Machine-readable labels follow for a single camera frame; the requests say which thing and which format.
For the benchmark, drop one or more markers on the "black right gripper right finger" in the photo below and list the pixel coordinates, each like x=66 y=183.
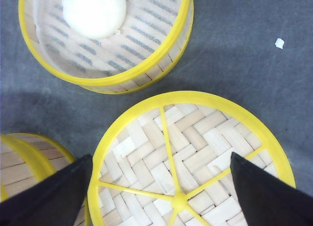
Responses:
x=267 y=201

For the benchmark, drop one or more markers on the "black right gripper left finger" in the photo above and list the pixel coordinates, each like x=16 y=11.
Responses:
x=56 y=201

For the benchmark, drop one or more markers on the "woven bamboo steamer lid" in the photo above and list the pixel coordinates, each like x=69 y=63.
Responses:
x=166 y=162

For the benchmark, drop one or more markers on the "bamboo steamer basket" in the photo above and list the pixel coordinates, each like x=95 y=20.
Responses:
x=147 y=46
x=28 y=159

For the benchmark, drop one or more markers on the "small white paper scrap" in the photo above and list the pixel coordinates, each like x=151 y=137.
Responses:
x=279 y=43

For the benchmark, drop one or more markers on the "white bun back right basket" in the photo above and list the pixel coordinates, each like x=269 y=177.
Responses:
x=94 y=19

